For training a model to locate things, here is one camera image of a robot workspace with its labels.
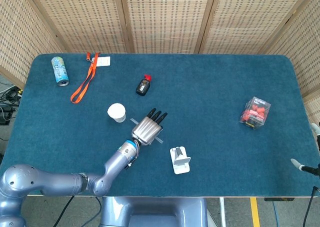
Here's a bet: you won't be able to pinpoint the white badge card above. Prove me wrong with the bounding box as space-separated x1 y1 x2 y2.
95 56 111 67

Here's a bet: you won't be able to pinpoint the blue drink can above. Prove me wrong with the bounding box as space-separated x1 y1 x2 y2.
51 56 70 87

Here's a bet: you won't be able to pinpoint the white paper cup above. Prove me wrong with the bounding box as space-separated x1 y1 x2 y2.
107 103 127 124

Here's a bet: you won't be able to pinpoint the black cables on floor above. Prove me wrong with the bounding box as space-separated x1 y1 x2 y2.
0 81 23 124

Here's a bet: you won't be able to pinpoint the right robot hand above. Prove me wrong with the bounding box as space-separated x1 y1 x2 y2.
290 123 320 177

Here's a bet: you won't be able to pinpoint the clear box of red items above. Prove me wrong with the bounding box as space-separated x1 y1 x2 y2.
238 96 272 131

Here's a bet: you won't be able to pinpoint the small black bottle red cap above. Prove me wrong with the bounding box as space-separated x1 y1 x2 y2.
135 73 153 97

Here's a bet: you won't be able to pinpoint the clear plastic straw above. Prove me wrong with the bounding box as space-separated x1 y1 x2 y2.
129 117 164 145

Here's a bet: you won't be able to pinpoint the orange lanyard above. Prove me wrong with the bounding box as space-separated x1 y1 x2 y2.
70 52 101 104

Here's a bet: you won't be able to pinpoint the grey-blue robot torso base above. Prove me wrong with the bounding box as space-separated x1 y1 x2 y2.
99 196 209 227

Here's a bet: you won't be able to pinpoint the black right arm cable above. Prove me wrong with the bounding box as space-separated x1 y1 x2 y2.
302 185 319 227

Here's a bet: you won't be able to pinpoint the white phone stand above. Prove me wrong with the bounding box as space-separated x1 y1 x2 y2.
169 145 192 175

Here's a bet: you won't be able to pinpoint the blue felt table mat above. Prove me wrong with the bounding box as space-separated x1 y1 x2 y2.
0 53 320 199

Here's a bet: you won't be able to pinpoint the woven bamboo folding screen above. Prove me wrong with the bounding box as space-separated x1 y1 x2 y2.
0 0 320 128

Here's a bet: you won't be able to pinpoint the white table leg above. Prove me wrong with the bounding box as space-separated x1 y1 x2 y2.
219 197 227 227

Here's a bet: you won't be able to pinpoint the blue cable on floor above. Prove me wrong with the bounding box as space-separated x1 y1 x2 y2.
93 196 103 214

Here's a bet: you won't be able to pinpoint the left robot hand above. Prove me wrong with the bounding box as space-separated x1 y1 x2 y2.
131 108 169 147

